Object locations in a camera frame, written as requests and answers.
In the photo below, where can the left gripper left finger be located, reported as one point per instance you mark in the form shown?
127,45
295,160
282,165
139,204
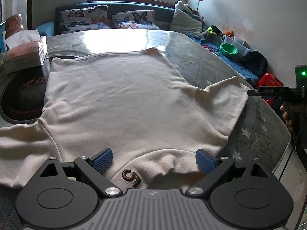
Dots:
90,171

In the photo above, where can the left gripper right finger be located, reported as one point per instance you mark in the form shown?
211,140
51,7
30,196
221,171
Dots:
216,171

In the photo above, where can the cream sweatshirt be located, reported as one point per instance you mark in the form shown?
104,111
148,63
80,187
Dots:
124,114

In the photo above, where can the pile of dark clothes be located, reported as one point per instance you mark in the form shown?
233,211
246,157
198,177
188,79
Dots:
255,62

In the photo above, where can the person right hand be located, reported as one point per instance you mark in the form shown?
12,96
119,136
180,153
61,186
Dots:
287,117

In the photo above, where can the clear plastic bin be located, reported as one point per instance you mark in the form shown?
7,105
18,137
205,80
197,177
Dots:
240,44

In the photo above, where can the green plastic bowl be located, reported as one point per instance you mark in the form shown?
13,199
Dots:
229,50

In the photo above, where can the black induction cooktop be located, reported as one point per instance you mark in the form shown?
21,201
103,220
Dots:
23,93

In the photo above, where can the green black toy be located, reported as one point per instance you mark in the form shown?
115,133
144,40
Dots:
211,31

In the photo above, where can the tissue box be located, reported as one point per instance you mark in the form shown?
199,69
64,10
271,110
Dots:
26,49

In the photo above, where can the grey cushion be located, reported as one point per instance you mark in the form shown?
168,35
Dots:
185,24

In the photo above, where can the left butterfly pillow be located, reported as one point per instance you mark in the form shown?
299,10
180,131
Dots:
83,19

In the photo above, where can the butterfly pillow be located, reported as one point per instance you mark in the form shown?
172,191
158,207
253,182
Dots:
136,19
83,19

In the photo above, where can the right butterfly pillow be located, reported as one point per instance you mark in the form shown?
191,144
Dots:
136,19

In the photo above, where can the blue sofa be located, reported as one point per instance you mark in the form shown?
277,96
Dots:
163,18

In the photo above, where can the blue white storage box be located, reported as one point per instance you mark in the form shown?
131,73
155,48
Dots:
2,37

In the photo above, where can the pink water bottle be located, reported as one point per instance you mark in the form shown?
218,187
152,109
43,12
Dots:
13,25

